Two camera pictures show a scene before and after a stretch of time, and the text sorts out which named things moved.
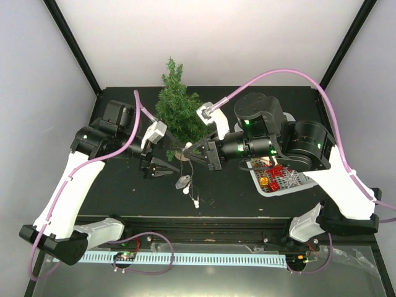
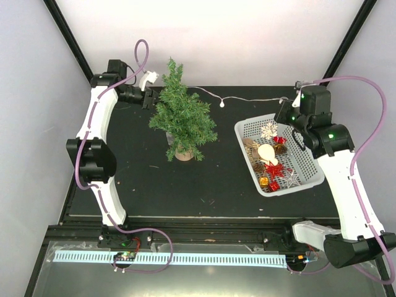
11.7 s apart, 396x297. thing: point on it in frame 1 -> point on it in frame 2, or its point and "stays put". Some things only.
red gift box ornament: x=274 y=186 stays put
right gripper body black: x=215 y=163 -> x=281 y=117
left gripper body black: x=145 y=157 -> x=146 y=104
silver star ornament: x=291 y=179 stays put
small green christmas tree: x=176 y=109 stays put
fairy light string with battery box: x=185 y=180 -> x=221 y=104
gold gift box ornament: x=263 y=182 stays put
